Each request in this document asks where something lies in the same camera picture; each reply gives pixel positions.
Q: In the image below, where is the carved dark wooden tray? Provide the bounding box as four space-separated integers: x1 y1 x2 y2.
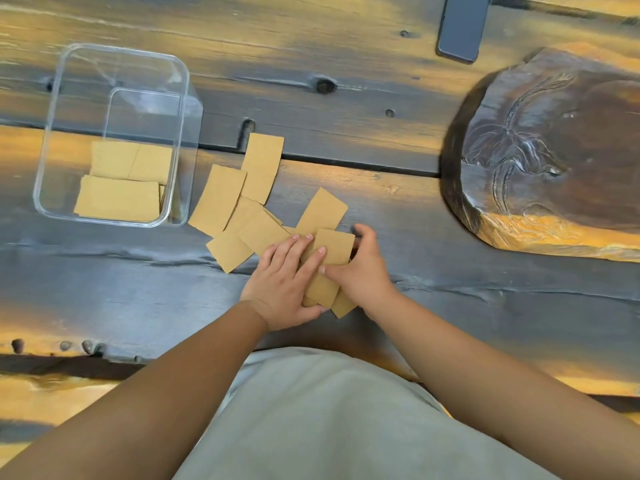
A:
439 42 640 264

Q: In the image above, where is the person's right hand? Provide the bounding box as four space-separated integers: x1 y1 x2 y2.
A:
318 224 402 322

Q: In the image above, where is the pile of tan cardboard cards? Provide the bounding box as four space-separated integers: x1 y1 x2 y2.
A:
187 133 359 320

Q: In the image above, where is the dark smartphone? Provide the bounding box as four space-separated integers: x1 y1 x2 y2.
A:
435 0 494 64

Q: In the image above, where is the tan cardboard rectangle piece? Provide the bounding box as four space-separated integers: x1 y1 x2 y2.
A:
89 140 140 180
128 143 174 186
302 228 356 309
73 175 161 224

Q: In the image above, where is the person's left hand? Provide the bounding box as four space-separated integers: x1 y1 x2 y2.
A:
239 234 329 332

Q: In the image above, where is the person's grey shirt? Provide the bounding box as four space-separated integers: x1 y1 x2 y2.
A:
172 347 563 480

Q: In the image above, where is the person's right forearm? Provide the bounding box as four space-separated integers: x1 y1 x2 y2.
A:
360 290 640 480

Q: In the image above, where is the person's left forearm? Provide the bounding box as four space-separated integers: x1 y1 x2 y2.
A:
0 300 271 480

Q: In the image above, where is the clear plastic container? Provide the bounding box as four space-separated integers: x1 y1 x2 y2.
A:
32 43 204 229

